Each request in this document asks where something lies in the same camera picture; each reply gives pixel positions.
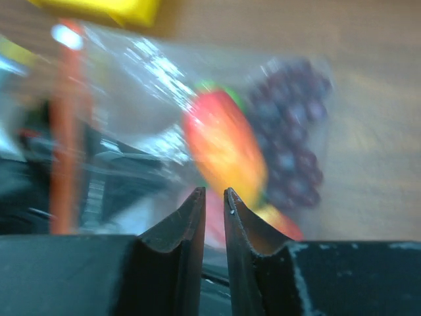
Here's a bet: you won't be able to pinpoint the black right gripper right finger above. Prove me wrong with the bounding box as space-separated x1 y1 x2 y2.
224 189 420 315

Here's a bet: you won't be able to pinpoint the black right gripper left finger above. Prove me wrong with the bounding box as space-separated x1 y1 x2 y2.
1 188 206 315

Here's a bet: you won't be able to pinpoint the clear zip top bag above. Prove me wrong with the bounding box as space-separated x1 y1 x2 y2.
1 25 333 248

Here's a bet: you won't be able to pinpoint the red fake apple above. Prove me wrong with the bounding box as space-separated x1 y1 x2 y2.
254 204 303 241

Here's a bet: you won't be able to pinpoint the pink fake meat pack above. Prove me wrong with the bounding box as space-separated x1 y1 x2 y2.
205 188 226 250

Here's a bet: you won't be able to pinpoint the orange red fake mango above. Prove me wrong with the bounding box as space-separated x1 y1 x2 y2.
183 90 268 208

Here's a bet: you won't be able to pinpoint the purple fake grapes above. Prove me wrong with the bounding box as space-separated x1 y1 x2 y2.
246 59 332 209

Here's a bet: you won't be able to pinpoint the yellow plastic tray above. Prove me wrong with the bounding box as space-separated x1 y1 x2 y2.
31 0 161 28

